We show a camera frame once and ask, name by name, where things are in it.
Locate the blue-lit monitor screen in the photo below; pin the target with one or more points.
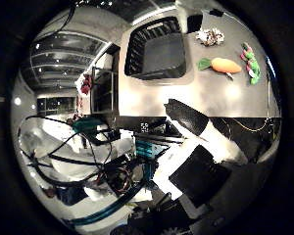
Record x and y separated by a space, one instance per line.
270 67

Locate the metal shelf rack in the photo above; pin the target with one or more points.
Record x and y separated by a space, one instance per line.
103 91

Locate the green and pink plush toy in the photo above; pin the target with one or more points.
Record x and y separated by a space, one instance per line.
253 65

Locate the black plastic lattice basket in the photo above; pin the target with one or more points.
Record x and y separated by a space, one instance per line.
163 54

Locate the large black square pad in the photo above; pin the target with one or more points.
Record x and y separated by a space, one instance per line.
194 23

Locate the red cloth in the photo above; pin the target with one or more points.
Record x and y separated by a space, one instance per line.
86 84

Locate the orange plush carrot toy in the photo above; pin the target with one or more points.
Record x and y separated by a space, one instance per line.
225 65

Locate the person in teal shirt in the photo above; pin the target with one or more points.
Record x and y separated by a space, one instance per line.
86 124

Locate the small black square pad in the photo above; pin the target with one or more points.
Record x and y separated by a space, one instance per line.
216 12

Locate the white brown-spotted plush toy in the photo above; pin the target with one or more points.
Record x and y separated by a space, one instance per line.
211 36

